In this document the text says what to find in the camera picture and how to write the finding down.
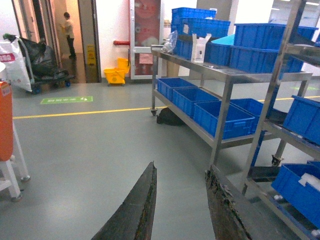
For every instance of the yellow mop bucket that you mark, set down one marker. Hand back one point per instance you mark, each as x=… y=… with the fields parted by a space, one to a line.
x=117 y=75

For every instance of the white open carton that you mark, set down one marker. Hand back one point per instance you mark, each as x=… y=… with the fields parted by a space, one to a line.
x=199 y=47

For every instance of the black bag on floor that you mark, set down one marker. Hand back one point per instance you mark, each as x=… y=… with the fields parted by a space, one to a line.
x=168 y=117

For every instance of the orange guard panel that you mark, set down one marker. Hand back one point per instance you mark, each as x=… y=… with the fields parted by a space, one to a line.
x=6 y=121

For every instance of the steel cart with crates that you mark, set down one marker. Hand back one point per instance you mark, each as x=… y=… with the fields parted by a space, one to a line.
x=226 y=75

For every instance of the round white conveyor table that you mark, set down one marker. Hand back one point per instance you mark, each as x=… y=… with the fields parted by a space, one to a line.
x=9 y=180

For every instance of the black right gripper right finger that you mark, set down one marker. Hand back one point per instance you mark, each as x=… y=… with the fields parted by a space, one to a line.
x=225 y=218

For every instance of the yellow wet floor sign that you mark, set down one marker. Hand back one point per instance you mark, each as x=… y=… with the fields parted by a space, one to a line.
x=91 y=55

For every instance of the steel shelf rack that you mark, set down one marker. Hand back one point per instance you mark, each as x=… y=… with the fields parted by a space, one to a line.
x=289 y=186

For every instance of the black garbage bag cart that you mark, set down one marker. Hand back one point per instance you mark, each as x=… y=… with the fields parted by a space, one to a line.
x=29 y=64

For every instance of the standing person in doorway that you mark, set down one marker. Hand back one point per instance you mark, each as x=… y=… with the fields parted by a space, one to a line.
x=68 y=28

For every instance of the red fire cabinet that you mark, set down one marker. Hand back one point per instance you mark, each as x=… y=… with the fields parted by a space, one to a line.
x=146 y=23

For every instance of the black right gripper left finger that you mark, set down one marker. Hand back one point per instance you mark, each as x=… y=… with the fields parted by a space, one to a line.
x=134 y=218

